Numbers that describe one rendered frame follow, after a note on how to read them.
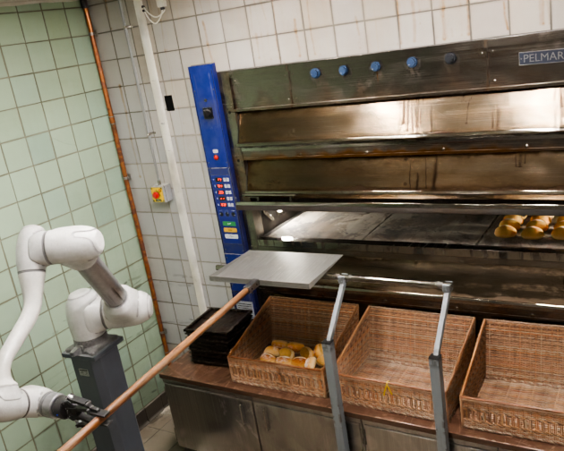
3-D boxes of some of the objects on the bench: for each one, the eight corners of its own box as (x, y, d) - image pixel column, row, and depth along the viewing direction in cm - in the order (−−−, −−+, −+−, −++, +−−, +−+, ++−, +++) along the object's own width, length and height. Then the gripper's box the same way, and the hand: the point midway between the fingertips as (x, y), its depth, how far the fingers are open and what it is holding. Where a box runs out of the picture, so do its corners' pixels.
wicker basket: (277, 337, 369) (269, 294, 360) (367, 349, 340) (361, 302, 331) (229, 382, 329) (219, 335, 321) (327, 400, 300) (319, 348, 292)
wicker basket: (373, 351, 337) (367, 303, 329) (481, 367, 307) (477, 315, 299) (331, 402, 299) (323, 349, 291) (449, 426, 268) (445, 368, 260)
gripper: (61, 381, 225) (109, 392, 213) (74, 419, 230) (122, 431, 218) (45, 394, 219) (93, 406, 207) (58, 431, 224) (106, 446, 212)
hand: (101, 417), depth 214 cm, fingers closed on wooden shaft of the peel, 3 cm apart
